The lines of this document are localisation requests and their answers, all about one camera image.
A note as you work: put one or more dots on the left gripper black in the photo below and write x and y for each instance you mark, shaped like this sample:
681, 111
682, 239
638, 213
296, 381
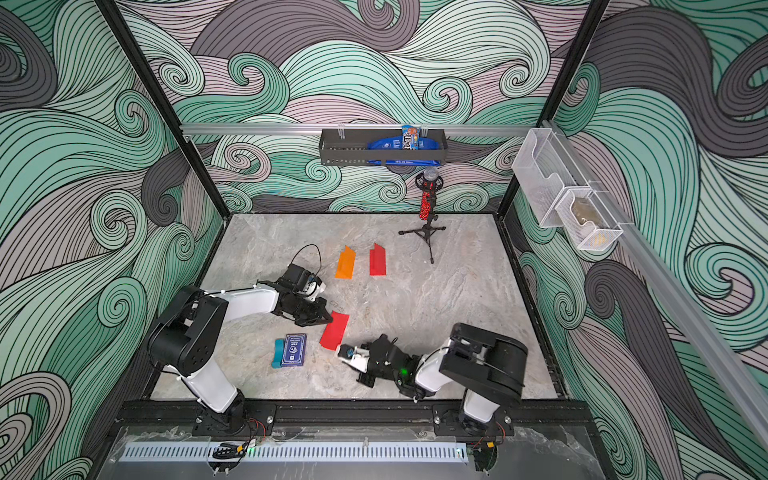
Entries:
320, 310

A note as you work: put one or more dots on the orange square paper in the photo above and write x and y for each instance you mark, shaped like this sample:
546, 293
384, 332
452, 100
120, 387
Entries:
346, 264

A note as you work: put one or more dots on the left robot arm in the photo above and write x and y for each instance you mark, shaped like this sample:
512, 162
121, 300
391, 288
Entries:
183, 339

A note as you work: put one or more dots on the black wall shelf basket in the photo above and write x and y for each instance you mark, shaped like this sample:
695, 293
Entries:
350, 149

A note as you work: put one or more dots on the white slotted cable duct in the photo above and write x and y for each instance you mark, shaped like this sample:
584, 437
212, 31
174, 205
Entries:
312, 452

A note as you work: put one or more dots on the blue snack package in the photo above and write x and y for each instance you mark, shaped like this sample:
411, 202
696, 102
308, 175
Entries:
411, 138

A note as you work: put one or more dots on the clear plastic bin large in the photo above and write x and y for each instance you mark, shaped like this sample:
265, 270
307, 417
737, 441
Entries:
544, 171

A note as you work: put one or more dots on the red square paper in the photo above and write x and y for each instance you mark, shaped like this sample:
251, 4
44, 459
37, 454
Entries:
377, 261
334, 332

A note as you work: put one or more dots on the clear plastic bin small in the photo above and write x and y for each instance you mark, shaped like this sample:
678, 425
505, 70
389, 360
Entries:
588, 228

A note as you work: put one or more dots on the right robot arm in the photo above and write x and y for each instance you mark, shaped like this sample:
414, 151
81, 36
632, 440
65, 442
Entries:
488, 365

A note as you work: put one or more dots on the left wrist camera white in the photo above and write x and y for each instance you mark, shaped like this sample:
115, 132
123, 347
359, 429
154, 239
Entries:
313, 288

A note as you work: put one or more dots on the black mini tripod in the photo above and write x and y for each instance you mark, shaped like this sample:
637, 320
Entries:
427, 229

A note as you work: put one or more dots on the aluminium rail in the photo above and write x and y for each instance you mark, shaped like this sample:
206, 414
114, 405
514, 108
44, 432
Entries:
676, 298
306, 129

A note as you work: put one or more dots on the teal small block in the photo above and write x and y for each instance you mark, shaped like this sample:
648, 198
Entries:
279, 346

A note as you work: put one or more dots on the aluminium rail back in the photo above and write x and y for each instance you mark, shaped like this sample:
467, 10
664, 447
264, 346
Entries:
306, 129

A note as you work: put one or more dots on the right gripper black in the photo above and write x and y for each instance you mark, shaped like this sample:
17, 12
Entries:
369, 375

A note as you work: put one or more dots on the black front base frame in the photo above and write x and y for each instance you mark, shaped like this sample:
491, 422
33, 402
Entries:
442, 417

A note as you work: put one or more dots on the aluminium rail right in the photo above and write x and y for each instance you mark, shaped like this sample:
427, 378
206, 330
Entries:
676, 298

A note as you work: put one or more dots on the blue card box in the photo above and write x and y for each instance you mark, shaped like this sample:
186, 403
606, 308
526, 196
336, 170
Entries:
294, 352

